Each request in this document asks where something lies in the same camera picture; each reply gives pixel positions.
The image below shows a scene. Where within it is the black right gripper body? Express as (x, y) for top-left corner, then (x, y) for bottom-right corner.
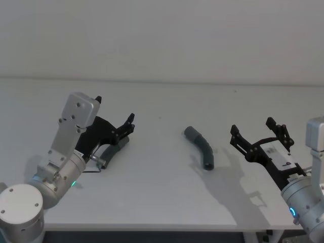
(249, 137), (309, 191)

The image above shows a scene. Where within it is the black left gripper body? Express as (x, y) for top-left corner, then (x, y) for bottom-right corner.
(75, 115), (120, 157)

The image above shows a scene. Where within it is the curved dark grey pipe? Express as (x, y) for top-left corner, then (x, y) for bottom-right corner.
(99, 136), (131, 170)
(182, 126), (215, 171)

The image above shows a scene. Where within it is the thin cable with silver plug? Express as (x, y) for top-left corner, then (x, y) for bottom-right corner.
(82, 154), (106, 174)

